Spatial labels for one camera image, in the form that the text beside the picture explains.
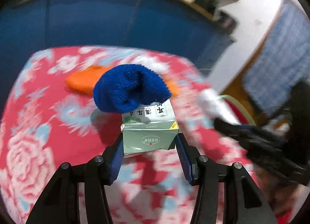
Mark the green medicine box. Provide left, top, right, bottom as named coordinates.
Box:
left=121, top=100, right=179, bottom=156

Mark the white packet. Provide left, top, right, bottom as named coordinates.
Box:
left=196, top=88, right=240, bottom=125

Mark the blue knitted cloth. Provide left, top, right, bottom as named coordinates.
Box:
left=93, top=64, right=172, bottom=114

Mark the orange cloth bundle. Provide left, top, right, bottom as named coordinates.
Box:
left=162, top=76, right=180, bottom=98

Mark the blue kitchen cabinet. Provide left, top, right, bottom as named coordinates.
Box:
left=1, top=0, right=233, bottom=106

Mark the red green-rimmed basin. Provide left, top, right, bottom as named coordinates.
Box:
left=219, top=94, right=256, bottom=125

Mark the wooden door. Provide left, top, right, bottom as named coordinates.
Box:
left=222, top=8, right=281, bottom=123

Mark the red floral tablecloth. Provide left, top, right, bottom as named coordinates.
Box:
left=1, top=46, right=255, bottom=223

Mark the blue plaid curtain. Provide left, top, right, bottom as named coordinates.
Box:
left=243, top=0, right=309, bottom=116

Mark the orange flat cloth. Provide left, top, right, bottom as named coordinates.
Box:
left=65, top=65, right=112, bottom=97

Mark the dark rice cooker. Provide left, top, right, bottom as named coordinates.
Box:
left=214, top=10, right=238, bottom=35

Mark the black air fryer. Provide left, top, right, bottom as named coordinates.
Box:
left=194, top=0, right=219, bottom=15

